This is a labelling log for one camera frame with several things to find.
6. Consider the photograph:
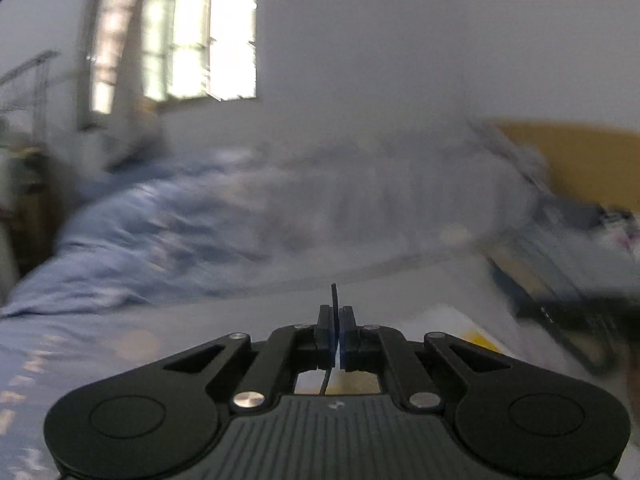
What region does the black clothes rack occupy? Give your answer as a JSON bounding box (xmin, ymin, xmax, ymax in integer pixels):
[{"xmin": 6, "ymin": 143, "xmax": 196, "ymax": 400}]
[{"xmin": 0, "ymin": 49, "xmax": 62, "ymax": 112}]

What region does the grey printed bed sheet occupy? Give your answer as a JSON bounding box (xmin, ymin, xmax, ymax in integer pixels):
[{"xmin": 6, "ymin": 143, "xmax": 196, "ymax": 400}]
[{"xmin": 0, "ymin": 255, "xmax": 640, "ymax": 480}]

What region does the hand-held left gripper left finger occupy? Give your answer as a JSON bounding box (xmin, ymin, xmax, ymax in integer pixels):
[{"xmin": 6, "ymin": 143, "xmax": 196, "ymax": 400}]
[{"xmin": 162, "ymin": 304, "xmax": 337, "ymax": 411}]

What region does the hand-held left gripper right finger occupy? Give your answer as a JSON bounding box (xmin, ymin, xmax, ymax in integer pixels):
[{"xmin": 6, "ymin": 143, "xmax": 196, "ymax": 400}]
[{"xmin": 342, "ymin": 305, "xmax": 516, "ymax": 411}]

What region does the blue leaf-print duvet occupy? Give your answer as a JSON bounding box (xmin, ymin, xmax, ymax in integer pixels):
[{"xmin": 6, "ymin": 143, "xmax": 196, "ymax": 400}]
[{"xmin": 0, "ymin": 124, "xmax": 552, "ymax": 317}]

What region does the brown shoelace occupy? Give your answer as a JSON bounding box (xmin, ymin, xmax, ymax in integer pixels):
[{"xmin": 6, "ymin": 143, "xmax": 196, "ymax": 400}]
[{"xmin": 319, "ymin": 282, "xmax": 342, "ymax": 397}]

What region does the barred window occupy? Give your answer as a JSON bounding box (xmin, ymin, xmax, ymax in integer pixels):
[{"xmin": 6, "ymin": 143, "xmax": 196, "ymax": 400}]
[{"xmin": 79, "ymin": 0, "xmax": 259, "ymax": 127}]

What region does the light blue corduroy garment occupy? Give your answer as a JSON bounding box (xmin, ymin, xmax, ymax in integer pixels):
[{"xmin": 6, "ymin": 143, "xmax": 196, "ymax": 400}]
[{"xmin": 489, "ymin": 210, "xmax": 640, "ymax": 302}]

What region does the white and yellow plastic bag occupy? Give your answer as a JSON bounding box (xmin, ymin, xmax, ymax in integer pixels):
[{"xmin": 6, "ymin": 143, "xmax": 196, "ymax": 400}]
[{"xmin": 294, "ymin": 302, "xmax": 512, "ymax": 397}]

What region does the wooden headboard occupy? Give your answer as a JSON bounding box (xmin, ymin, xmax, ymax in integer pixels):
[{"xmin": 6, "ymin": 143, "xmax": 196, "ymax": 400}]
[{"xmin": 492, "ymin": 117, "xmax": 640, "ymax": 217}]

